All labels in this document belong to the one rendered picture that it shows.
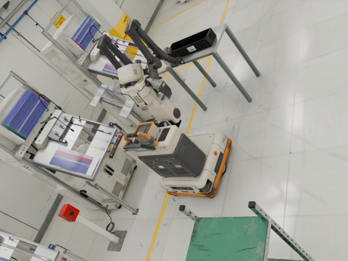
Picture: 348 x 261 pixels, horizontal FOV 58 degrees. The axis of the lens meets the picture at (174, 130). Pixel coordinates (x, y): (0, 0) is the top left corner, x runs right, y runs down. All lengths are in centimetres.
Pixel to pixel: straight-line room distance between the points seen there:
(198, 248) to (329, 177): 138
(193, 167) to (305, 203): 98
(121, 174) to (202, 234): 248
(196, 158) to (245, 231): 143
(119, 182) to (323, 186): 241
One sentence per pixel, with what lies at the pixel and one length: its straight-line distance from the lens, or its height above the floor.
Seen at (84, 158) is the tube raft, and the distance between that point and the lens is 362.
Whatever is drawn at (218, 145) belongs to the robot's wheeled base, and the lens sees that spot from 319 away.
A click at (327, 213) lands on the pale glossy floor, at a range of 265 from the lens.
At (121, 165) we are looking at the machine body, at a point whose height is 25.
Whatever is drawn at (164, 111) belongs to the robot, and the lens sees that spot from 298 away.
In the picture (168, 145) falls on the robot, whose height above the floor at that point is 79.
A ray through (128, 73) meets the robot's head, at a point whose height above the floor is 134.
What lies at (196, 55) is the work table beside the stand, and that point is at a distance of 347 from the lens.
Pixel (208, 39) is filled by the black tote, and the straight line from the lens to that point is 340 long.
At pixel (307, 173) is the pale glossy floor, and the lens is 286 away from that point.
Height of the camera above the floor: 228
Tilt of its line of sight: 32 degrees down
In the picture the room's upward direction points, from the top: 46 degrees counter-clockwise
